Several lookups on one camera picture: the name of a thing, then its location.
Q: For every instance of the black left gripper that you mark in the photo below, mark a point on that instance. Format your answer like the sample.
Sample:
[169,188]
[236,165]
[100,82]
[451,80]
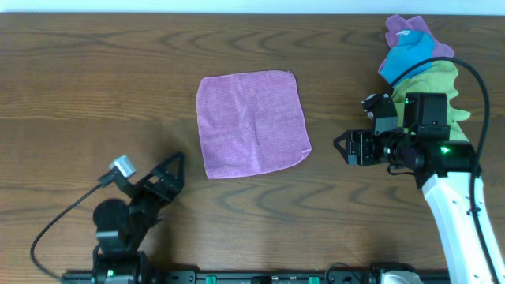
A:
[158,180]

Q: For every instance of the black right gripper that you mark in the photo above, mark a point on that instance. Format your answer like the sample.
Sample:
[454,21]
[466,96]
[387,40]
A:
[364,147]

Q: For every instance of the purple microfiber cloth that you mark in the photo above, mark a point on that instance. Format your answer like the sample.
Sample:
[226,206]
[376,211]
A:
[250,124]

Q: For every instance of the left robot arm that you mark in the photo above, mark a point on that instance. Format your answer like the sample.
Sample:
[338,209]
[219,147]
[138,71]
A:
[121,227]

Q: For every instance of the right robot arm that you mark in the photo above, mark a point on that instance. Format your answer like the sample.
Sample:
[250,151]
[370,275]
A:
[451,185]

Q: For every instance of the green microfiber cloth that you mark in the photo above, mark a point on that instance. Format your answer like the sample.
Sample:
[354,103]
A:
[439,78]

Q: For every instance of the purple cloth under pile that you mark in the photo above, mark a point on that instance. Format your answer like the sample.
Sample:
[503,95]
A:
[395,24]

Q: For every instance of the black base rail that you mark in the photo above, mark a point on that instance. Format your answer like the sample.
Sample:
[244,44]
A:
[236,277]

